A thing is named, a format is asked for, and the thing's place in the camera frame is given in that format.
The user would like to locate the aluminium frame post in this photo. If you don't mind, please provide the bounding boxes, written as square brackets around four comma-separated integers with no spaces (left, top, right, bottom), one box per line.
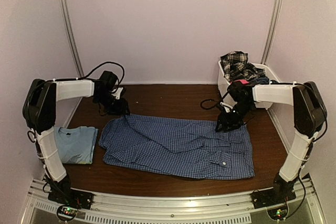
[261,0,283,64]
[60,0,84,77]

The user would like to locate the blue dotted shirt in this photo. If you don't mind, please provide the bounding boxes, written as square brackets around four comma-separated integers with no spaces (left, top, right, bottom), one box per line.
[99,114,255,180]

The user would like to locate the white plastic laundry basket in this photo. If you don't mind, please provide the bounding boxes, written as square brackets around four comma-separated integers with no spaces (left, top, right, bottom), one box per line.
[217,61,280,110]

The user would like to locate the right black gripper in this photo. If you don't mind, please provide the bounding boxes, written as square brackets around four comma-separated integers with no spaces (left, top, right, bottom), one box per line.
[215,101,255,133]

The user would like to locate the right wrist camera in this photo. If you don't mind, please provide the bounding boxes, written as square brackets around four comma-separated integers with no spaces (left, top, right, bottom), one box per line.
[219,102,233,113]

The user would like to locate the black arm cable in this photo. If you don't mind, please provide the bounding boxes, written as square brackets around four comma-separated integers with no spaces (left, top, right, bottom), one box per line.
[76,61,125,88]
[200,99,224,110]

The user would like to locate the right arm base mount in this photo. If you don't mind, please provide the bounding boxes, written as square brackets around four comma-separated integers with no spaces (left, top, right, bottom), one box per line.
[250,188,296,222]

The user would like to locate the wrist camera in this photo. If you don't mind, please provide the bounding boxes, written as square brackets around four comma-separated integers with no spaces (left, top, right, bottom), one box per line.
[219,102,233,113]
[111,87,126,100]

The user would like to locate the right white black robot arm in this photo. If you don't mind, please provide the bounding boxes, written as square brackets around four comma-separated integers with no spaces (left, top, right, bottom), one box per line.
[215,80,328,204]

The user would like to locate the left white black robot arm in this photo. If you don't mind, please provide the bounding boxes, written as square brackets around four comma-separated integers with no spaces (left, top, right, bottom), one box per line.
[23,71,130,205]

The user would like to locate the right aluminium frame post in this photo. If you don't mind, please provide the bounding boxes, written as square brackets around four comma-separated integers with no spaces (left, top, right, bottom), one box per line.
[261,0,283,64]

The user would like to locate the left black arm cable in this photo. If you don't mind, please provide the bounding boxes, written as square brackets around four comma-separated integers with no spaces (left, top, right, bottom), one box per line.
[76,61,125,88]

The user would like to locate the front aluminium frame rail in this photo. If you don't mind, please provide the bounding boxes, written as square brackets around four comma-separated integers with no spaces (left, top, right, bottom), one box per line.
[26,179,318,224]

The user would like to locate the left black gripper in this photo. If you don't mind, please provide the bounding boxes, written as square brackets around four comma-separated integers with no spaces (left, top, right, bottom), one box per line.
[94,92,131,116]

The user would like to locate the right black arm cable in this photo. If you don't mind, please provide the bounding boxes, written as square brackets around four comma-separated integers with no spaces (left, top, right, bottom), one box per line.
[200,99,224,110]

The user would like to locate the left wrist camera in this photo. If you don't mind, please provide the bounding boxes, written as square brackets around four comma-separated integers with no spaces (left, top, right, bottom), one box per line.
[111,87,126,100]

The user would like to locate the pink garment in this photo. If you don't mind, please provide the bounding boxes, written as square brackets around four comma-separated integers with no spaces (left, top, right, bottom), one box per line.
[235,79,249,85]

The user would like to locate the dark plaid shirt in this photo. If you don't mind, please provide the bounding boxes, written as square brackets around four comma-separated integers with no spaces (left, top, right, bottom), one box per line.
[220,51,266,82]

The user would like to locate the light blue printed t-shirt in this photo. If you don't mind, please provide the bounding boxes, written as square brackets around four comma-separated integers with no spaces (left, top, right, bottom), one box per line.
[54,126,99,165]

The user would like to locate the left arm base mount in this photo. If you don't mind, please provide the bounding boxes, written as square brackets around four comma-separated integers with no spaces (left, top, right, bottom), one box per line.
[48,189,93,222]

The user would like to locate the navy blue garment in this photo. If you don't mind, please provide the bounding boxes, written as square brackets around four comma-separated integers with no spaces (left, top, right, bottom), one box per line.
[250,77,270,84]

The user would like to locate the left aluminium frame post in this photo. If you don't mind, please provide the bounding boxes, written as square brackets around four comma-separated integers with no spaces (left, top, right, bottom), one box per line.
[60,0,84,77]

